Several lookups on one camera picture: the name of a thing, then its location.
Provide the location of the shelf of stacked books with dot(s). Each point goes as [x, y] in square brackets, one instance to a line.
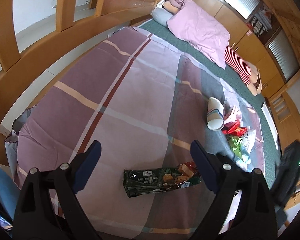
[260, 21]

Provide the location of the plaid bed sheet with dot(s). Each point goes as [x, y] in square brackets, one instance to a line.
[115, 80]

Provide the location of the plush doll with striped shirt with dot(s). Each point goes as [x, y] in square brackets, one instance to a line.
[237, 62]

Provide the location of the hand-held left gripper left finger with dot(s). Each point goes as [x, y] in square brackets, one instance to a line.
[86, 166]

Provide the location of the wafer snack packet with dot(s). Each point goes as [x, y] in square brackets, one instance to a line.
[150, 182]

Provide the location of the clear plastic bag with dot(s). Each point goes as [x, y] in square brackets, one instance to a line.
[251, 138]

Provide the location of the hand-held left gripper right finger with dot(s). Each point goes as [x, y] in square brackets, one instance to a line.
[203, 167]

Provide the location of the green patterned bed mat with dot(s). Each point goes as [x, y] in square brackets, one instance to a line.
[187, 50]

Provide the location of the white paper cup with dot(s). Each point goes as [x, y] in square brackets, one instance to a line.
[215, 115]

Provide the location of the green wrapper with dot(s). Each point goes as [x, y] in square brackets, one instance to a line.
[236, 146]

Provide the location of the red wrapper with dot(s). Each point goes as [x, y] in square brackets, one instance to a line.
[233, 130]

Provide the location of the wooden bunk bed frame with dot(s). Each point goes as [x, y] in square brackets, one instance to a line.
[40, 55]

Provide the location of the pale blue cushion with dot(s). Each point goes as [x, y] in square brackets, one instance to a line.
[161, 16]

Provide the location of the light blue wrapper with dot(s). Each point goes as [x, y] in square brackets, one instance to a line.
[245, 158]

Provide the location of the pink pillow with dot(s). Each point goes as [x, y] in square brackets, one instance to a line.
[200, 30]

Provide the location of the long white board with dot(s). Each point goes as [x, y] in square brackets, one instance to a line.
[271, 127]

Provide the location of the pink and white wrapper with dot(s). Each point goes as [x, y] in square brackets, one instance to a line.
[233, 115]

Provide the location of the blue cloth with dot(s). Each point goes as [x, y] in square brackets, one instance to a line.
[2, 187]

